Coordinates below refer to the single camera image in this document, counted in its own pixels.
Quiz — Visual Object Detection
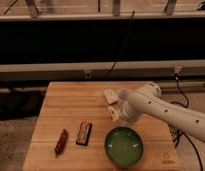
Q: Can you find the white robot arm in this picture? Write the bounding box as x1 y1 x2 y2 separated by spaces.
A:
104 82 205 143

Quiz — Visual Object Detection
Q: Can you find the green ceramic bowl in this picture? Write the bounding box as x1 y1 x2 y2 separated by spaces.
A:
104 127 143 168

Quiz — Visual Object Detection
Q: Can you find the clear plastic cup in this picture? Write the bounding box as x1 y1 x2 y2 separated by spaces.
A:
116 88 132 107

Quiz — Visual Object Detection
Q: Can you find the colourful rectangular box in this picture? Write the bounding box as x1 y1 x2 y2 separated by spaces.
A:
76 121 92 146

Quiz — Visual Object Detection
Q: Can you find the wooden table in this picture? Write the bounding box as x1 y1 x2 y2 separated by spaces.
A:
23 81 180 171

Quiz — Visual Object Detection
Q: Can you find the brown chocolate bar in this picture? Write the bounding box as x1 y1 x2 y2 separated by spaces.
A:
54 129 68 155

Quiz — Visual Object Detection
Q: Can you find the black cable at right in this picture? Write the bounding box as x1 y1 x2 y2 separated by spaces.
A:
170 71 204 171

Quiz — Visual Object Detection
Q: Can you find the black hanging cable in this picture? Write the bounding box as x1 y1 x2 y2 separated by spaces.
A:
101 9 136 80

